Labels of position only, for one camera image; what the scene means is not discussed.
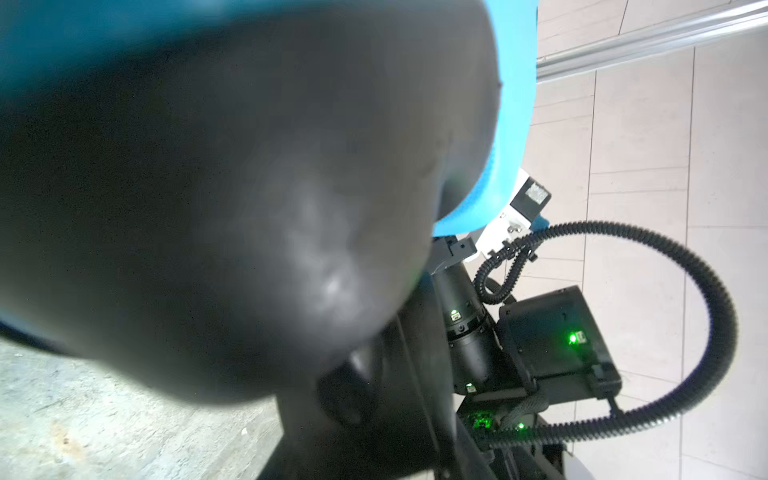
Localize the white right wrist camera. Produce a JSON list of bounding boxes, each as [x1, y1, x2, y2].
[[475, 169, 552, 259]]

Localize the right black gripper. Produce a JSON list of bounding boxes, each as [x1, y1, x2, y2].
[[428, 236, 498, 395]]

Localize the blue hard-shell suitcase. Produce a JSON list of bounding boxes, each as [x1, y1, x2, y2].
[[1, 1, 539, 479]]

